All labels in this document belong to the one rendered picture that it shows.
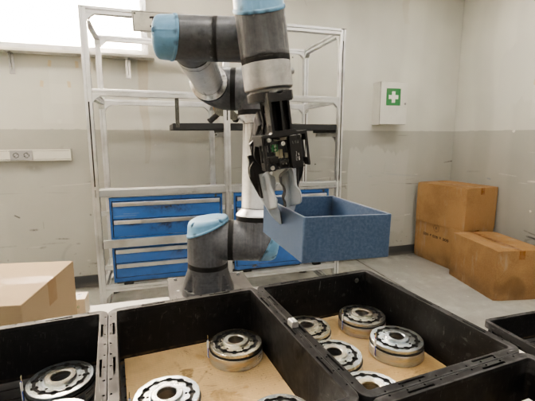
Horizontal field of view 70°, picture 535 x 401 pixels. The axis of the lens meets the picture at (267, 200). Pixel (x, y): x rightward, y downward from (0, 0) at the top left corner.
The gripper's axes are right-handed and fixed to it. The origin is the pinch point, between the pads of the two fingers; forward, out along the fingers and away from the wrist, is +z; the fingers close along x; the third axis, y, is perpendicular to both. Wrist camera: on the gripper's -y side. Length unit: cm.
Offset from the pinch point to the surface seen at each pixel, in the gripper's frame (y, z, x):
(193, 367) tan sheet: -5.8, 27.2, -19.1
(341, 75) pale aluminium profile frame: -195, -42, 111
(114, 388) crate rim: 11.9, 15.8, -28.9
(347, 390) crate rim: 20.1, 19.7, 0.3
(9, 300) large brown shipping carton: -31, 15, -56
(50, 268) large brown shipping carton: -51, 16, -53
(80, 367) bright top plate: -5.7, 21.5, -37.8
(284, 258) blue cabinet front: -196, 83, 53
